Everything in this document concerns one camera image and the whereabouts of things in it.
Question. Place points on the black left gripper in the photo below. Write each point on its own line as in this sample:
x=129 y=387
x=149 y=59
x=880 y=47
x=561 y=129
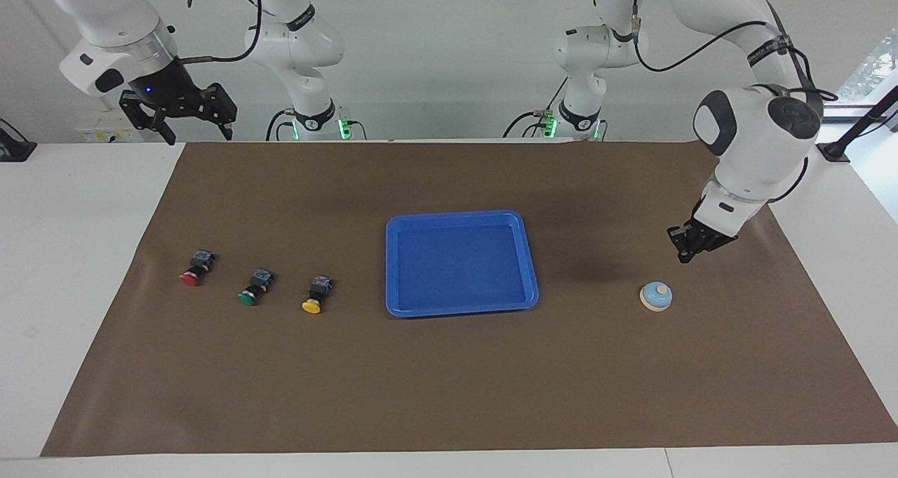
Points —
x=701 y=236

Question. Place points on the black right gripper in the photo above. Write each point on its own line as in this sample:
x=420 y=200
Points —
x=175 y=99

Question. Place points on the light blue desk bell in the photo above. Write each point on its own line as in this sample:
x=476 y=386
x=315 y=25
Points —
x=657 y=297

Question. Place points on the red push button switch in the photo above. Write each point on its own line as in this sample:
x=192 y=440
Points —
x=196 y=267

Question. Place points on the green push button switch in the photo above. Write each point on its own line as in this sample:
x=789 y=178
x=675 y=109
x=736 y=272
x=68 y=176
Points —
x=256 y=287

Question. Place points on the yellow push button switch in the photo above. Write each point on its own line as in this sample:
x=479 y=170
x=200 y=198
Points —
x=317 y=294

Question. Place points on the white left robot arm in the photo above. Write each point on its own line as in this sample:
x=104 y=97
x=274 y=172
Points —
x=758 y=148

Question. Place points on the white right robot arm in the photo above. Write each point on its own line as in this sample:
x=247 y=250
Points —
x=112 y=8

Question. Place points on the blue plastic tray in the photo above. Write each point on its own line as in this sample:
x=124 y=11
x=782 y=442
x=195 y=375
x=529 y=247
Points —
x=463 y=267

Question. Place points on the black stand base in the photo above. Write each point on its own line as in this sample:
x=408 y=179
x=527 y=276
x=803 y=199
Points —
x=14 y=148

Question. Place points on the window with greenery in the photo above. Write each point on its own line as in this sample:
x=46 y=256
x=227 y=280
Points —
x=870 y=64

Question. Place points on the brown table mat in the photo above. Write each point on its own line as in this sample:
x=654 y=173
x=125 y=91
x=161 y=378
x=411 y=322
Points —
x=421 y=380

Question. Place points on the white wall outlet box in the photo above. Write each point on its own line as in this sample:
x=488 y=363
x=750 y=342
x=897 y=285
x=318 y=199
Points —
x=98 y=135

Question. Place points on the black camera stand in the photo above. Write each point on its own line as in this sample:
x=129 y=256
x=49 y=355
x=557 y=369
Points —
x=859 y=123

